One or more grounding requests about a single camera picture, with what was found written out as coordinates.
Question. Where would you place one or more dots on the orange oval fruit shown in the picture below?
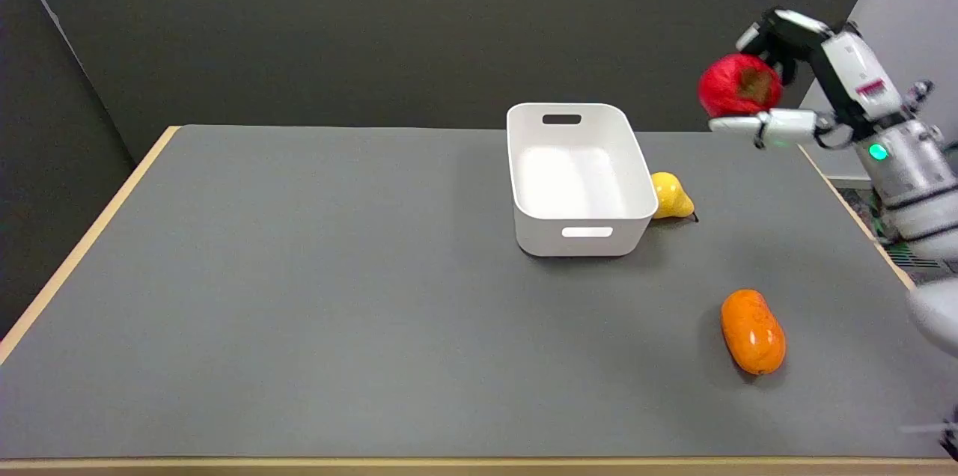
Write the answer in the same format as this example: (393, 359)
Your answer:
(753, 331)

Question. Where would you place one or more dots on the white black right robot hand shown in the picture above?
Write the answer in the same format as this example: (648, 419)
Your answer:
(846, 72)

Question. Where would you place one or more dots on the red tomato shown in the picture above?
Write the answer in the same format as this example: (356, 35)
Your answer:
(737, 84)

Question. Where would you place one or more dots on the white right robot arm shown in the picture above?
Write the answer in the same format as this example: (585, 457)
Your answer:
(917, 184)

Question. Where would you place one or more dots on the white plastic box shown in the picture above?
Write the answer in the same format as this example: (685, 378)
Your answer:
(578, 178)

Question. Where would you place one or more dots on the yellow pear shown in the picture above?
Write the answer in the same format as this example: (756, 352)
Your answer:
(670, 196)

